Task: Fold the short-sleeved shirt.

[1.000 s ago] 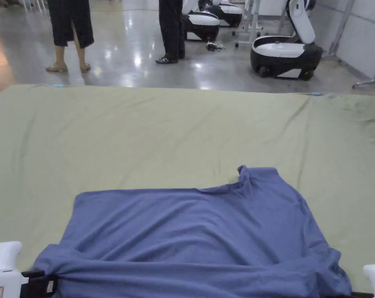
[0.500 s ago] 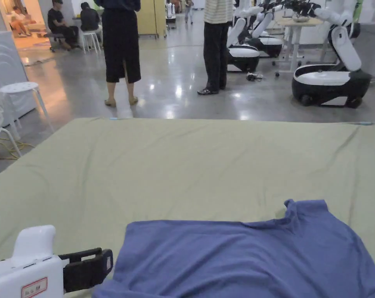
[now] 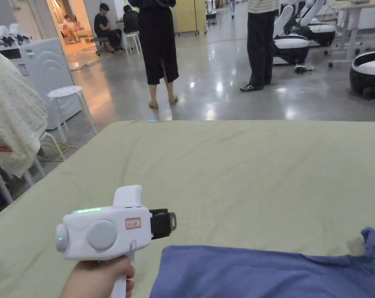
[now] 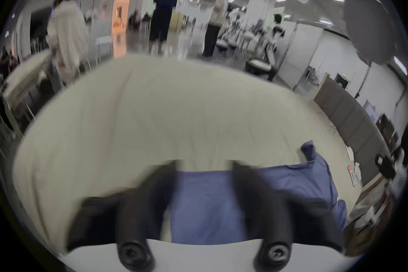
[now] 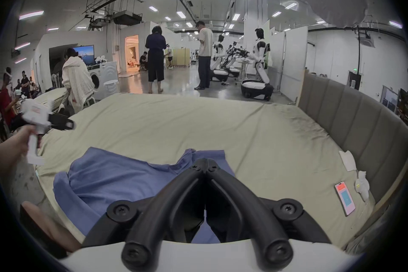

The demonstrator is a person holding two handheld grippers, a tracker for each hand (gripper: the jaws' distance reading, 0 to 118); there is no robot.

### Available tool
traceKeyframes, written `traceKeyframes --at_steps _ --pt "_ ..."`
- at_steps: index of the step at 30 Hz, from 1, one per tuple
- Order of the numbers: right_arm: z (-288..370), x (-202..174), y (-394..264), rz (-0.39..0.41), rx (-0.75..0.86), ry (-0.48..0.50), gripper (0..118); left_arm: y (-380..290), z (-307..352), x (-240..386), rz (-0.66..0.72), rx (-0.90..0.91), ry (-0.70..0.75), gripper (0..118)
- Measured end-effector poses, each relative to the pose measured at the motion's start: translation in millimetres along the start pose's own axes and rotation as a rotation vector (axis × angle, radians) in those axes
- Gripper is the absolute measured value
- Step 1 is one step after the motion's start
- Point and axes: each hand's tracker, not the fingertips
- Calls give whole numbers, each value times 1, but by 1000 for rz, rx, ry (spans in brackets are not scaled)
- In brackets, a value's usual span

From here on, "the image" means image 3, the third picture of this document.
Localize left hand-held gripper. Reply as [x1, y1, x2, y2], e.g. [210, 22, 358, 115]
[55, 185, 177, 298]

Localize person's left hand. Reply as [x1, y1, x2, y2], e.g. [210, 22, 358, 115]
[61, 257, 135, 298]

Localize white round stool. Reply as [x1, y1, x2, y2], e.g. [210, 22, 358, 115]
[123, 31, 142, 55]
[47, 85, 98, 143]

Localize bed with pale green sheet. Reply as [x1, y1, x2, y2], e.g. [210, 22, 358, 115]
[0, 120, 375, 298]

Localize dark blue shirt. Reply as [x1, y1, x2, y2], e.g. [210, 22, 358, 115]
[149, 226, 375, 298]

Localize cream patterned blanket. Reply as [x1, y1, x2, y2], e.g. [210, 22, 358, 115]
[0, 46, 49, 178]

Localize white washing machine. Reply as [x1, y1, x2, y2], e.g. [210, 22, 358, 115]
[0, 23, 82, 131]

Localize white and black robot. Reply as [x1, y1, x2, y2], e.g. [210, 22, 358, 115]
[273, 4, 311, 66]
[295, 0, 337, 48]
[349, 50, 375, 100]

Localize white height-adjustable table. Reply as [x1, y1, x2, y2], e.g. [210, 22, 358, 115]
[328, 0, 375, 69]

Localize yellow cable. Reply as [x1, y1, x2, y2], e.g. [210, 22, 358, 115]
[40, 139, 80, 163]

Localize white chair frame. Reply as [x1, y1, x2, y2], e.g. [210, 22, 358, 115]
[0, 132, 66, 206]

